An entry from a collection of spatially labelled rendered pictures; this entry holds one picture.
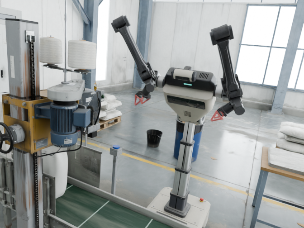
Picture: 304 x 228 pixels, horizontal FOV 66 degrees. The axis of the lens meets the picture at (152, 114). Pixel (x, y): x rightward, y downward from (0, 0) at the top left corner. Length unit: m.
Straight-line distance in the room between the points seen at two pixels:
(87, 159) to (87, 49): 1.22
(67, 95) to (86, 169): 1.21
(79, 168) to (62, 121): 1.13
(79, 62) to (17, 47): 0.32
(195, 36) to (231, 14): 1.45
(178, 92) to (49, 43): 0.91
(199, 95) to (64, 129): 0.93
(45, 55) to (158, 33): 8.85
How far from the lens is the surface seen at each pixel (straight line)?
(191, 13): 9.90
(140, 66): 1.63
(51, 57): 1.62
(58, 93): 1.34
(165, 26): 10.19
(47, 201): 1.99
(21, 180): 1.72
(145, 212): 2.09
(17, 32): 1.47
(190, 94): 1.73
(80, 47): 1.43
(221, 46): 1.31
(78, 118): 1.38
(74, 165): 2.50
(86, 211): 2.11
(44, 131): 1.56
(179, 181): 2.19
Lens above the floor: 1.67
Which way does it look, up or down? 15 degrees down
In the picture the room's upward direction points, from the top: 6 degrees clockwise
